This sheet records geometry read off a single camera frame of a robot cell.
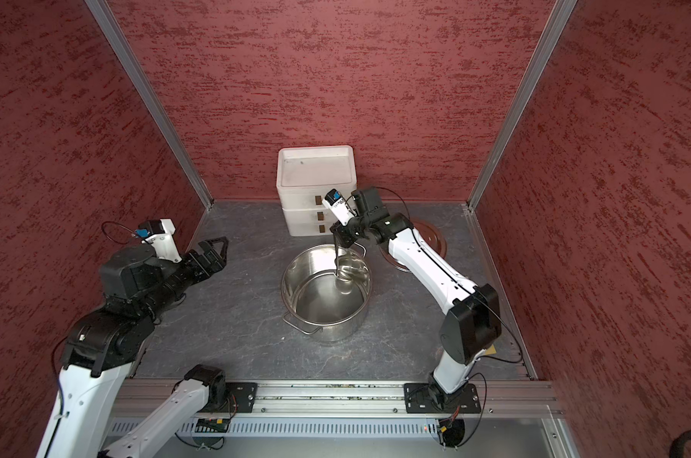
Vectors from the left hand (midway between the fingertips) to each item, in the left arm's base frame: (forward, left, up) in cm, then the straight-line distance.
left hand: (213, 253), depth 63 cm
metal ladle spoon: (+14, -31, -30) cm, 45 cm away
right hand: (+15, -26, -11) cm, 32 cm away
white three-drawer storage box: (+42, -14, -11) cm, 45 cm away
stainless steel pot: (+8, -22, -33) cm, 40 cm away
